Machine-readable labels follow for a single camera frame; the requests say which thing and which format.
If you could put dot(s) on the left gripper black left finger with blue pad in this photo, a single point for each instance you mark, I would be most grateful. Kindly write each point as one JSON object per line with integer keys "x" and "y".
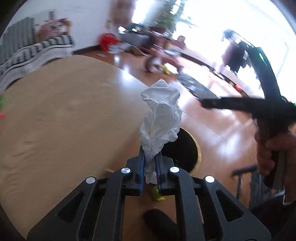
{"x": 94, "y": 209}

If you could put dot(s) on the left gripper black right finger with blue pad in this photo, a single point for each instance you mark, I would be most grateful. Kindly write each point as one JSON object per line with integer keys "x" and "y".
{"x": 205, "y": 210}

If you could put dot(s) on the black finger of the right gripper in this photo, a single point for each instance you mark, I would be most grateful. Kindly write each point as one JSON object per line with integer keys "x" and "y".
{"x": 249, "y": 105}

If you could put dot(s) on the white tissue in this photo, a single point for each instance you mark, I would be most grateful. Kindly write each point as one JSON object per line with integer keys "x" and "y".
{"x": 161, "y": 124}

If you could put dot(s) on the black round trash bin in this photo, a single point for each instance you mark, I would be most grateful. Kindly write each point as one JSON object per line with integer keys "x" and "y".
{"x": 184, "y": 151}

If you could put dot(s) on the yellow green toy piece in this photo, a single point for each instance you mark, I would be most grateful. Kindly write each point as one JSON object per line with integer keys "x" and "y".
{"x": 154, "y": 192}

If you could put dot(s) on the children's tricycle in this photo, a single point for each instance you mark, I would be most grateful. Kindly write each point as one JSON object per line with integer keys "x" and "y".
{"x": 165, "y": 51}

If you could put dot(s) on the potted green plant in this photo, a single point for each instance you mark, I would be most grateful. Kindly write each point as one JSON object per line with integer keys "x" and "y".
{"x": 168, "y": 16}

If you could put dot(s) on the red plastic bag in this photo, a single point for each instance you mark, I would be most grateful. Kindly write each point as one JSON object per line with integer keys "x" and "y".
{"x": 107, "y": 39}

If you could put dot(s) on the black white striped sofa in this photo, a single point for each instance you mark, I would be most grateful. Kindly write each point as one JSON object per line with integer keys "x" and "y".
{"x": 21, "y": 54}

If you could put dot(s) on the floral cushion on sofa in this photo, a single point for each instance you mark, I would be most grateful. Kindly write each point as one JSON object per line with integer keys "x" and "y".
{"x": 54, "y": 28}

